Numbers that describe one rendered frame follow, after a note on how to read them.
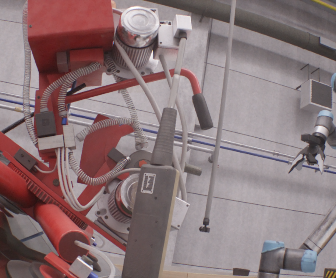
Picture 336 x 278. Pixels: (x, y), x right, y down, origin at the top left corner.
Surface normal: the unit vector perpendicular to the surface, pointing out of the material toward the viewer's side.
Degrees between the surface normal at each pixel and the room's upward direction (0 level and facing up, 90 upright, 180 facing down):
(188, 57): 90
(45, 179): 90
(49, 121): 90
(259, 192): 90
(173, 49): 166
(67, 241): 100
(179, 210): 82
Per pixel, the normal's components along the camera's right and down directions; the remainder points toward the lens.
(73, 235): 0.51, 0.06
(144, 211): -0.39, -0.29
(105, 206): 0.32, -0.32
